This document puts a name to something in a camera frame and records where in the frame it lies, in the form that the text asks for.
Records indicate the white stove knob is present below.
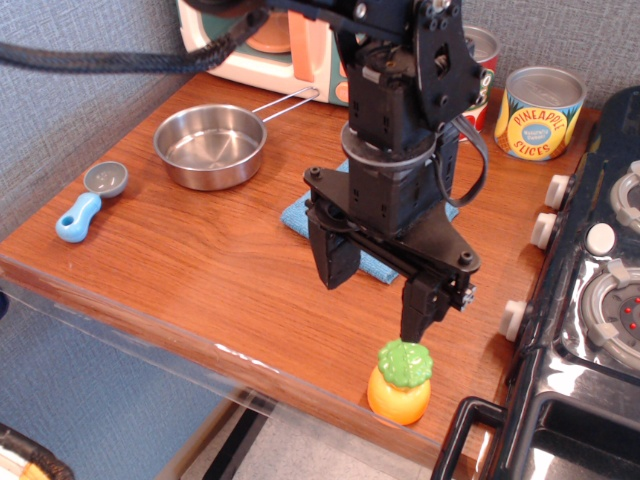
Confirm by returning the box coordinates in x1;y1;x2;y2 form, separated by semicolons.
530;213;557;250
544;175;571;210
499;300;527;342

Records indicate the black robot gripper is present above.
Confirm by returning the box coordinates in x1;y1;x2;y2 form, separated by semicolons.
304;119;481;343

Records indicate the pineapple slices can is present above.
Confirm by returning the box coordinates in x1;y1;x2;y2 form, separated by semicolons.
494;66;587;162

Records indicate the black braided cable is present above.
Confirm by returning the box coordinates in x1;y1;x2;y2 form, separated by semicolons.
0;0;274;75

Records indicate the white stove knob lower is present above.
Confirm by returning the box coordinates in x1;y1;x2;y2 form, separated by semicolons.
499;300;527;342

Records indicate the small steel pan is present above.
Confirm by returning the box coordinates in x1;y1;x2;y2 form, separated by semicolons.
153;87;320;192

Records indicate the blue spoon with grey bowl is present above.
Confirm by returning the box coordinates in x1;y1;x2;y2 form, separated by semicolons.
55;161;129;243

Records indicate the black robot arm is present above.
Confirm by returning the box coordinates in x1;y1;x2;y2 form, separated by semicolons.
283;1;488;343

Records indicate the white stove knob middle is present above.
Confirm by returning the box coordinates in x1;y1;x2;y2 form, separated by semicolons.
530;213;557;250

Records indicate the blue folded towel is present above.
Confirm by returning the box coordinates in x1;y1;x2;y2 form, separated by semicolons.
279;158;460;286

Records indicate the tomato sauce can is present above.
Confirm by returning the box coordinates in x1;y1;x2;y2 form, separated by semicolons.
464;25;501;132

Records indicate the white stove knob upper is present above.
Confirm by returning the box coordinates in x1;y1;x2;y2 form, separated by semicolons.
544;175;571;210

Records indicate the orange toy fruit green top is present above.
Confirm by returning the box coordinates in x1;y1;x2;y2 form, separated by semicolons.
367;339;434;426

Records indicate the black toy stove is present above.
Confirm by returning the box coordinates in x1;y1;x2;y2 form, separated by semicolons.
433;87;639;479

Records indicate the toy microwave oven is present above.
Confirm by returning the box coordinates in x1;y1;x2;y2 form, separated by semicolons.
209;11;348;106

